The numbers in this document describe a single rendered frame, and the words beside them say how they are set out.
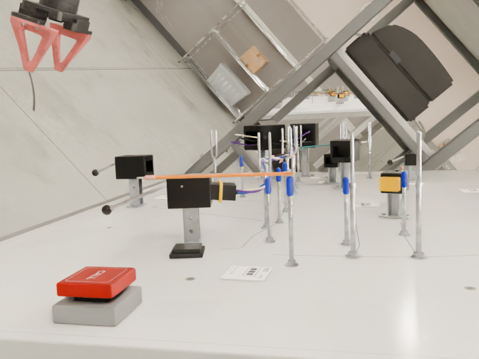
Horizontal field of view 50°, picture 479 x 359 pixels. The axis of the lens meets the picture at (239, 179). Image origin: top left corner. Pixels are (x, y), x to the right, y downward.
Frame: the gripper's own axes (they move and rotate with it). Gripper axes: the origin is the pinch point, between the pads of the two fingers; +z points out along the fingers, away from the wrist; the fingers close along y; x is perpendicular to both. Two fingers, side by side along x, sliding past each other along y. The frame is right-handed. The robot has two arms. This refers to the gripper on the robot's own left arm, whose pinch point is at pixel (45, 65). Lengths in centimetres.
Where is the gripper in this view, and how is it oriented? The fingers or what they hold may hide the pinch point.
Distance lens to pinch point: 89.8
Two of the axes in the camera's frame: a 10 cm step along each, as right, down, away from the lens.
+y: 1.3, -2.1, 9.7
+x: -9.4, -3.3, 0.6
